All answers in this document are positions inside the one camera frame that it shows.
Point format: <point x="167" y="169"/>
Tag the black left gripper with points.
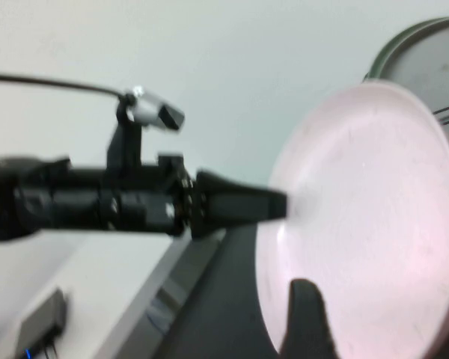
<point x="146" y="202"/>

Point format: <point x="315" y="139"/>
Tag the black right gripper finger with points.
<point x="308" y="325"/>

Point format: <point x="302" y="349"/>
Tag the pink plate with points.
<point x="378" y="224"/>

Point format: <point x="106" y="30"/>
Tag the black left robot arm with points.
<point x="41" y="202"/>

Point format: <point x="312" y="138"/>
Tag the green plate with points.
<point x="426" y="63"/>

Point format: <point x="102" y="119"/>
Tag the white side desk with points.
<point x="108" y="284"/>

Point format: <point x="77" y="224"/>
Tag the grey electronics box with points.
<point x="41" y="325"/>

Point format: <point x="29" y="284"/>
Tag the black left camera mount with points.
<point x="125" y="146"/>

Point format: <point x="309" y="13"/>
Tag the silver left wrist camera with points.
<point x="149" y="110"/>

